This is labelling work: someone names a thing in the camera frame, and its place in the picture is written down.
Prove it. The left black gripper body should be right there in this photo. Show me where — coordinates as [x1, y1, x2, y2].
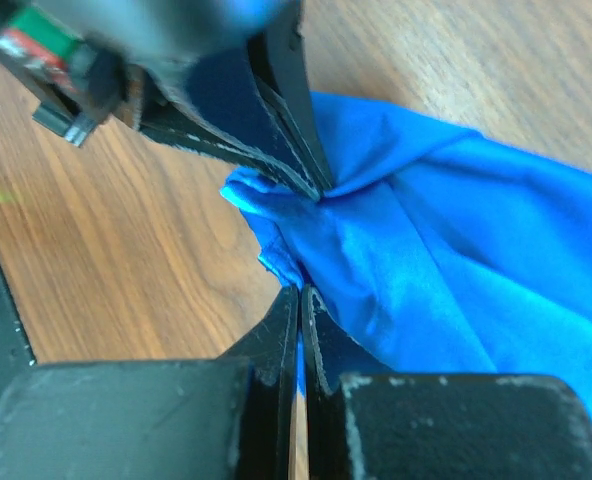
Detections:
[0, 1, 289, 144]

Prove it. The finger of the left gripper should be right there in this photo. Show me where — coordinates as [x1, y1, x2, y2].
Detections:
[248, 1, 334, 190]
[141, 49, 321, 200]

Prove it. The blue cloth napkin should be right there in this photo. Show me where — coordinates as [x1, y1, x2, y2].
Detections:
[221, 93, 592, 417]

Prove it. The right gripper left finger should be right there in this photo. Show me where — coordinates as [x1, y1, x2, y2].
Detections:
[0, 287, 299, 479]

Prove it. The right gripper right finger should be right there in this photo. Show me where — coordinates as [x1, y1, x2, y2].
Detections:
[300, 285, 592, 479]

